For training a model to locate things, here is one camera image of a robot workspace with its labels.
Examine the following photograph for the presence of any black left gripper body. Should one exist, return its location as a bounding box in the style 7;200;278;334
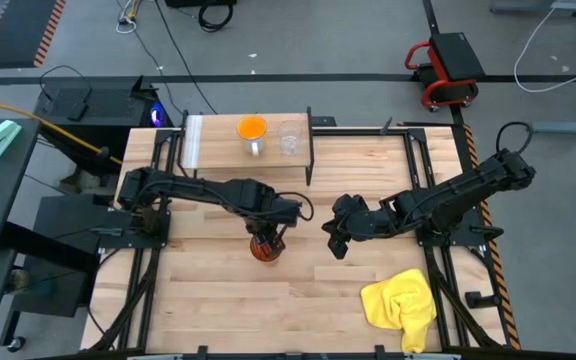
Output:
247;222;289;246

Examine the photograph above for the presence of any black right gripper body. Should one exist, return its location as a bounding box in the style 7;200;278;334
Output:
321;193;383;241

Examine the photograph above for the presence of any red faceted glass cup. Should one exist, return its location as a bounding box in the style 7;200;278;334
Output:
249;234;287;264

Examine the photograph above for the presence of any yellow and white ceramic mug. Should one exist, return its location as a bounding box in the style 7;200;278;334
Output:
236;114;269;157

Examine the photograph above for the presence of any wooden shelf with black legs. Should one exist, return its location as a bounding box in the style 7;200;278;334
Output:
177;106;317;186

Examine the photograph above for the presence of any yellow microfibre cloth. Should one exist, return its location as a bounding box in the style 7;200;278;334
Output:
360;268;438;354

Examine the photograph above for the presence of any clear glass cup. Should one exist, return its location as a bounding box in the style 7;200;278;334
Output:
276;119;303;156

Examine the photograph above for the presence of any orange black hazard strip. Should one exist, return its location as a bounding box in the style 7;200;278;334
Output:
462;124;522;351

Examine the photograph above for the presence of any red and black rolling stool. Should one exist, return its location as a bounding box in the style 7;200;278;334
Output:
404;32;487;112

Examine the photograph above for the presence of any black rolling stand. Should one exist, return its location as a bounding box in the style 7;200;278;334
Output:
0;192;134;354

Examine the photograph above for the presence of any black computer tower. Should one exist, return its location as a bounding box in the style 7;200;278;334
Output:
34;74;174;176

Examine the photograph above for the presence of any mint green stapler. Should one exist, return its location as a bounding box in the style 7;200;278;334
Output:
0;119;23;159

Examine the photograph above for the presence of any black mat with orange stripes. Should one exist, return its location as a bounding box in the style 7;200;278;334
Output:
0;0;68;70

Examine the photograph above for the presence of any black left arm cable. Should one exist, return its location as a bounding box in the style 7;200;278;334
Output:
272;191;315;224

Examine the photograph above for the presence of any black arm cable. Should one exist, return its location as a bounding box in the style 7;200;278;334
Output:
272;191;315;224
495;121;534;156

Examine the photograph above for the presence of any black aluminium table frame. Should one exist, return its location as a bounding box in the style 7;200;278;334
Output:
80;124;519;360

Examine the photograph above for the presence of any black clamp handle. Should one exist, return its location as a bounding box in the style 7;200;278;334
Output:
465;290;502;310

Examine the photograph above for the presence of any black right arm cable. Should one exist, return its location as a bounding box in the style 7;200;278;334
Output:
495;121;534;156

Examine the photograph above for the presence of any long black floor cable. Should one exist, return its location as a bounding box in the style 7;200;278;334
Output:
155;0;218;115

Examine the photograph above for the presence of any coiled black cable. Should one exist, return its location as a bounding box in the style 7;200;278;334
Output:
197;2;234;34

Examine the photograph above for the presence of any white floor cable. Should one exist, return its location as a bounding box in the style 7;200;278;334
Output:
512;7;576;94

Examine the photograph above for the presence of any yellow floor cable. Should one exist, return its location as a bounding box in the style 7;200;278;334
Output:
0;95;123;166

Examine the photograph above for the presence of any white and yellow cable bundle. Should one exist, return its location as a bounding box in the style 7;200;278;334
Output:
115;0;144;35

